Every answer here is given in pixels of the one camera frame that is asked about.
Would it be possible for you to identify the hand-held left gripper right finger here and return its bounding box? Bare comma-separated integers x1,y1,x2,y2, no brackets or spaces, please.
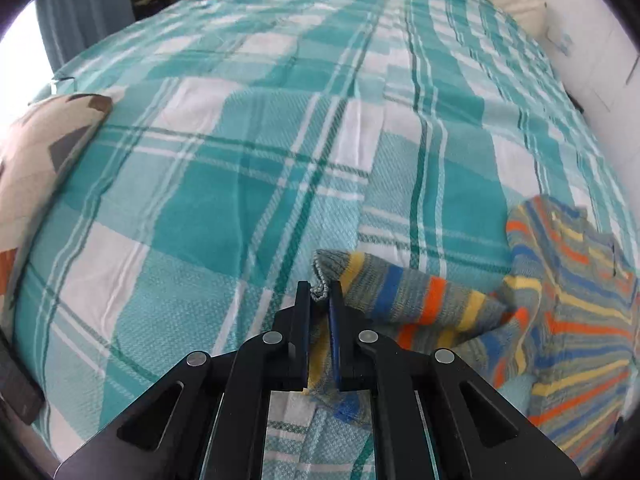
327,281,583,480

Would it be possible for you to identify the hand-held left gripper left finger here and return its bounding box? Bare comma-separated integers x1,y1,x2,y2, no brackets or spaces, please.
52,281,312,480

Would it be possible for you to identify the striped knit sweater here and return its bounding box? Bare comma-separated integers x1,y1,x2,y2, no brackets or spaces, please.
306,195,640,471

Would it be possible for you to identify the teal plaid blanket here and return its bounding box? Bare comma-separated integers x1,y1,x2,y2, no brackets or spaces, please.
12,0,626,480

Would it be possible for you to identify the dark object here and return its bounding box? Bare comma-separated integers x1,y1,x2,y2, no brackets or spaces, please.
0,345,46,423

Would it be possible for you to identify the beige patterned pillow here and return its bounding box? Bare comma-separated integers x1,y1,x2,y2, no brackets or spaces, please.
0,92,114,311

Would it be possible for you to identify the teal curtain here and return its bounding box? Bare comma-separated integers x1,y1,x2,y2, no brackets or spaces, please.
37,0,138,77

